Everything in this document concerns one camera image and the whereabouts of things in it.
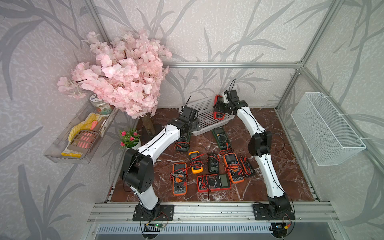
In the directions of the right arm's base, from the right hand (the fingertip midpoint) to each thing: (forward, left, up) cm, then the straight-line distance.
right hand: (218, 105), depth 106 cm
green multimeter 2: (-22, -2, -10) cm, 24 cm away
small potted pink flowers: (-29, +54, +2) cm, 61 cm away
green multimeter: (-26, +24, -9) cm, 37 cm away
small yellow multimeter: (-40, +16, -8) cm, 44 cm away
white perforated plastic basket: (+7, +9, -11) cm, 15 cm away
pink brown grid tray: (-44, +60, +24) cm, 78 cm away
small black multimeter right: (-43, -13, -8) cm, 46 cm away
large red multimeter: (-51, +6, -9) cm, 52 cm away
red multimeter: (-8, +1, -1) cm, 8 cm away
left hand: (-21, +17, +5) cm, 28 cm away
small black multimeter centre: (-41, +5, -8) cm, 42 cm away
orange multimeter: (-43, -7, -8) cm, 45 cm away
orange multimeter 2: (-48, +24, -7) cm, 55 cm away
